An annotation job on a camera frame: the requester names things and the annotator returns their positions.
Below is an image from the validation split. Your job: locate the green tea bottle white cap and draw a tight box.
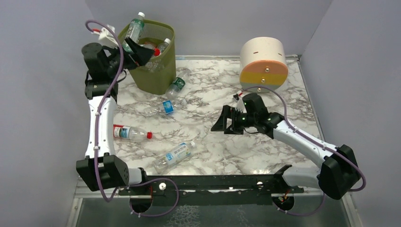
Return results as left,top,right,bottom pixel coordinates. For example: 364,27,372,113
125,12,145,43

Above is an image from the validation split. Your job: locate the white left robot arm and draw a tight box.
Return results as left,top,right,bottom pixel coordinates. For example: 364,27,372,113
76,38,154,192

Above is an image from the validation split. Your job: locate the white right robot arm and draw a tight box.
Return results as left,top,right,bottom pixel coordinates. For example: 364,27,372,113
210,93,362,200

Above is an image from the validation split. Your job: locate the green plastic waste bin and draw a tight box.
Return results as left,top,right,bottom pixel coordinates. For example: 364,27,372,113
129,19,176,95

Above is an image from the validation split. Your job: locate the clear bottle light blue label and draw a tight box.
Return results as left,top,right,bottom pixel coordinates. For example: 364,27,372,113
153,140,196,174

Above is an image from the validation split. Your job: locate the clear bottle dark green label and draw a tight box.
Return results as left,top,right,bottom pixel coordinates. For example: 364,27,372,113
165,69,192,100

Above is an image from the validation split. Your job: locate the clear bottle blue band label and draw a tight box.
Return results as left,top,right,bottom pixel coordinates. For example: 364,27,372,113
144,99,187,116

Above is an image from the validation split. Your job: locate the cream cylinder with coloured face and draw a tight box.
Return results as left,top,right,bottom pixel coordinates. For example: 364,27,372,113
239,37,288,92

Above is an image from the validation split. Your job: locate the clear bottle red blue label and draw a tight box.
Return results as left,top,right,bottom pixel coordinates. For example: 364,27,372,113
113,124,153,142

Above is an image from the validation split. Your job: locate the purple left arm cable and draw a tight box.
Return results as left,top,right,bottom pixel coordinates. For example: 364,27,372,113
85,19,180,218

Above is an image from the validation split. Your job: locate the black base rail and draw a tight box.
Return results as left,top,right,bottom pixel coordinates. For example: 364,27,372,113
118,165,304,207

